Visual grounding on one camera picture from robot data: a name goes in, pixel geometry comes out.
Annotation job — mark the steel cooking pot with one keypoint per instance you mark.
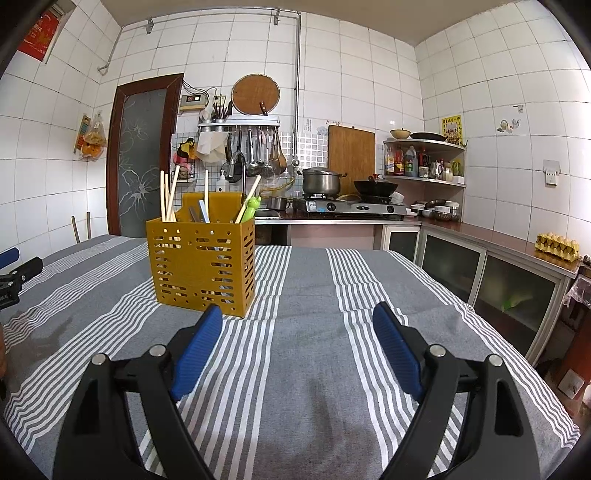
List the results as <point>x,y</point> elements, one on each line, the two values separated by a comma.
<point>321,182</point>

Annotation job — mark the wooden stick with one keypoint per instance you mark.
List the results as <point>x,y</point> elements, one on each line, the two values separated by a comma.
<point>88,226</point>
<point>75,228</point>

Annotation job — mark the orange hanging plastic bag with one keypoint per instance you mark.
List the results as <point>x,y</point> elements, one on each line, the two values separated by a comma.
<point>93,138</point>

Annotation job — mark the white socket box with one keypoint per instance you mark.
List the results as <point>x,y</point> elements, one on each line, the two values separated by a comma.
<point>571,384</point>

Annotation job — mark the kitchen counter cabinet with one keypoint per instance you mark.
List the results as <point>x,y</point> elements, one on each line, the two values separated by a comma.
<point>485,267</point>

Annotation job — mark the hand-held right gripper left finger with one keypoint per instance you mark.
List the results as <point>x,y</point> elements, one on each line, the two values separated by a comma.
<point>196,355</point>

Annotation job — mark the brown frosted glass door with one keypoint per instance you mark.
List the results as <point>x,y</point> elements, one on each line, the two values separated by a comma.
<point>138,161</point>

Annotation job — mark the steel faucet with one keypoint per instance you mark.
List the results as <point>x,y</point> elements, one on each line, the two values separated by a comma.
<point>239,161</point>

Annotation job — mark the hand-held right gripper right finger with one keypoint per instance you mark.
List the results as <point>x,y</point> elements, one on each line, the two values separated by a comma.
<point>399,353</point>

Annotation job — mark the pile of dishes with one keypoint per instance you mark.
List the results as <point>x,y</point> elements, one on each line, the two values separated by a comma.
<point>436,211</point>

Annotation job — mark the red wall calendar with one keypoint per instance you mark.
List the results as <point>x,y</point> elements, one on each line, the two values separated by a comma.
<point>39,32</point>

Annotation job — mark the white wall socket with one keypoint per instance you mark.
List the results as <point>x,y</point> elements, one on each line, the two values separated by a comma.
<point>551,173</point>

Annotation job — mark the decorative wall hooks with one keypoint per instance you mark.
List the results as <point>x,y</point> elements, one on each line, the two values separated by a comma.
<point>508,124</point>

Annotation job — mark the row of hanging ladles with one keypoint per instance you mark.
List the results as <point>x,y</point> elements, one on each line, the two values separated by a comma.
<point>258,152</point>

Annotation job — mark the metal wall pipe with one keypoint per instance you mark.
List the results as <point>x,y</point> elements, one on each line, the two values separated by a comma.
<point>298,69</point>

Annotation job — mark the white hanging cloth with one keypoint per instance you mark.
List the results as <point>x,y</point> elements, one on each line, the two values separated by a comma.
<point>210,147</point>

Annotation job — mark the row of condiment bottles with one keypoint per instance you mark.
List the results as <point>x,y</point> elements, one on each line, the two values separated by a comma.
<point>411,161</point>

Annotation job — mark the grey striped tablecloth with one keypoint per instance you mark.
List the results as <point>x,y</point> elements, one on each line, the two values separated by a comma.
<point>300,323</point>

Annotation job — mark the rectangular wooden cutting board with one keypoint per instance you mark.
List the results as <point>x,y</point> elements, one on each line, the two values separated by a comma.
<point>351,152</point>

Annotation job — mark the yellow egg carton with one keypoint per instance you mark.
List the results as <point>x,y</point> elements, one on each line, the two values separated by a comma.
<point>556,244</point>

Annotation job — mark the metal spoon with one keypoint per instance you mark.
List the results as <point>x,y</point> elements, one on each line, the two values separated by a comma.
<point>205,211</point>

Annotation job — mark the round wooden cutting board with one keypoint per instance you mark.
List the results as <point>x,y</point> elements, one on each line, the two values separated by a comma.
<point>254,92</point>

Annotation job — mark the steel corner shelf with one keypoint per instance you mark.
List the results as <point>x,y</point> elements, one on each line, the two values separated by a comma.
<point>425,181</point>

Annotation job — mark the white soap bottle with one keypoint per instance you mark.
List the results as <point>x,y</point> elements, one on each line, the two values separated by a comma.
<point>222,183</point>

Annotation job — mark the dark shallow pan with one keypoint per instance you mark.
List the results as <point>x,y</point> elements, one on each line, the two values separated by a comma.
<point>428,136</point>

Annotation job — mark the wooden chopstick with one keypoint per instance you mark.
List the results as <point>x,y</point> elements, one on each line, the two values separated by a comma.
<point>206,189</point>
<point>174,189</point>
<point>251,191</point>
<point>167,203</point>

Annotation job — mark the steel knife holder cups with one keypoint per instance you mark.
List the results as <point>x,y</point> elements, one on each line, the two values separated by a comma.
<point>221,110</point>

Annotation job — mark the steel gas stove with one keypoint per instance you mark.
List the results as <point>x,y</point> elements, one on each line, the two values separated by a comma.
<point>351,207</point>

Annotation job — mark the beige bowl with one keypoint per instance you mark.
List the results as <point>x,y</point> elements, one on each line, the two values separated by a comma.
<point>400,134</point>

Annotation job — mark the yellow wall poster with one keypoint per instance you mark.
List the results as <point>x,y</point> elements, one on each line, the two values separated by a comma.
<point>451,131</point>

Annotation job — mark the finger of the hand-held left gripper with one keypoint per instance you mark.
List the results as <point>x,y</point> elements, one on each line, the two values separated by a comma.
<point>25,271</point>
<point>9,257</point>

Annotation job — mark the white wall controller box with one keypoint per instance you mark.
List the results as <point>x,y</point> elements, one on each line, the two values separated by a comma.
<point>193,102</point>

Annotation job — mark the black wok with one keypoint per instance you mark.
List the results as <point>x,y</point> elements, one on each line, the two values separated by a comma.
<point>375,187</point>

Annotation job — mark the small steel pot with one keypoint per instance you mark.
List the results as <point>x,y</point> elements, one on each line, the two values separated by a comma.
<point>278,203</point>

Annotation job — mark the yellow perforated utensil holder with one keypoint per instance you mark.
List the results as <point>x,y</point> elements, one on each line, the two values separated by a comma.
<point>198,267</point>

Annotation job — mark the steel sink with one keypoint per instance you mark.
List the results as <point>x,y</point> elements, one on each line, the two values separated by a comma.
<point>268,213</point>

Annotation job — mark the clear plastic bag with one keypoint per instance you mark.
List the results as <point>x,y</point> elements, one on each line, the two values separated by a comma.
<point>579,295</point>

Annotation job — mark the steel wall utensil rack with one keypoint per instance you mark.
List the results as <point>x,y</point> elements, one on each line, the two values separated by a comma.
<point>240,124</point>

